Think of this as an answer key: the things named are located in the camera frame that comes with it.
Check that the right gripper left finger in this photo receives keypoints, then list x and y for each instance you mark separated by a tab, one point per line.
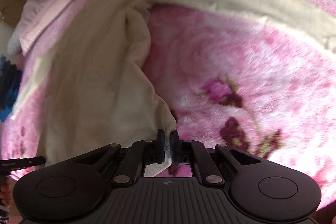
138	156

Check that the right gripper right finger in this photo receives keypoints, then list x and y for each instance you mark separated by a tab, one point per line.
197	156

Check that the cream white garment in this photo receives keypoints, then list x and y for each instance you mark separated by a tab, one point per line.
96	89

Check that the stack of folded blue clothes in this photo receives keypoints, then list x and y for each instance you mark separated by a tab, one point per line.
10	81

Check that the person's left hand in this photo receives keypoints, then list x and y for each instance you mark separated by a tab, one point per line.
6	195

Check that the pink floral bed blanket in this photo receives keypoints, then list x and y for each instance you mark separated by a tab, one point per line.
267	90

